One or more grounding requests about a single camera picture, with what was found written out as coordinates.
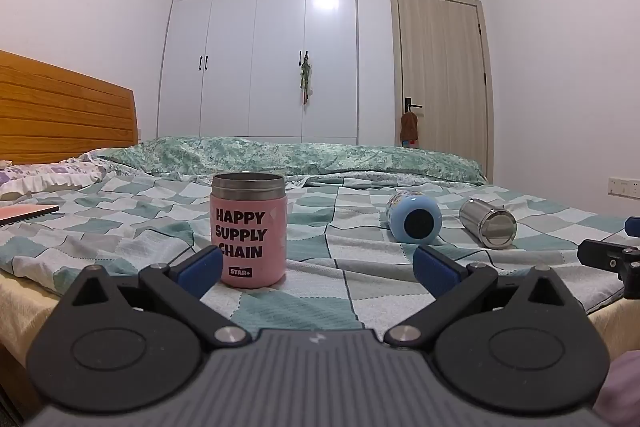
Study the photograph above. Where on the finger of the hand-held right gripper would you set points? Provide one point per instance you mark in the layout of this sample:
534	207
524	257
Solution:
600	254
633	227

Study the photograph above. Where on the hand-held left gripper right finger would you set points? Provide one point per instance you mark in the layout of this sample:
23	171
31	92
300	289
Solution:
434	269

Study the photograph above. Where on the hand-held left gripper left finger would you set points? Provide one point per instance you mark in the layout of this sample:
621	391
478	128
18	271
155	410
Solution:
202	269

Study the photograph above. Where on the stainless steel cup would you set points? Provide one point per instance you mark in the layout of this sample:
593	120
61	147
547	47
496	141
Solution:
487	223

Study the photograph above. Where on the pink cup with black lettering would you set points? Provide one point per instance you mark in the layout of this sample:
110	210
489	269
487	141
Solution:
248	232

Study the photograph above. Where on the green checked bed sheet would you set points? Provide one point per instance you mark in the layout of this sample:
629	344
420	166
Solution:
125	227

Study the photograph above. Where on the pale purple cloth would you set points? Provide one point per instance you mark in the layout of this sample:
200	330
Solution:
625	389

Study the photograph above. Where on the green floral duvet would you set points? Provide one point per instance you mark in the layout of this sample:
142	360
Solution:
300	159

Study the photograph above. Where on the cream mattress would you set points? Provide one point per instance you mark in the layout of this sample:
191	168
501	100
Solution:
22	307

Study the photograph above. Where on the purple floral pillow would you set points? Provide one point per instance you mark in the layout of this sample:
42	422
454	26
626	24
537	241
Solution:
45	174

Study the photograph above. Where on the pink flat book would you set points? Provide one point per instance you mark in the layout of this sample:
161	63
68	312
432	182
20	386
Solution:
22	212

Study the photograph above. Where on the beige wooden door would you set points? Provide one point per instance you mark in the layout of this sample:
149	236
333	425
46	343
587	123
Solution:
442	72

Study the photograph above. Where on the wooden headboard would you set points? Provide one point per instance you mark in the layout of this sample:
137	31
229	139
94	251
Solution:
60	112

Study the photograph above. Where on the green hanging ornament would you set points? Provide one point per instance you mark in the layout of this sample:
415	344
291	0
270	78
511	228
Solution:
305	77

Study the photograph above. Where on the white wardrobe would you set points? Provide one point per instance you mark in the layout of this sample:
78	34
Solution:
260	52

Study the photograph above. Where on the white wall socket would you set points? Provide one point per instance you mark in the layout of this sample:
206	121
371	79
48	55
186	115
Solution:
624	187

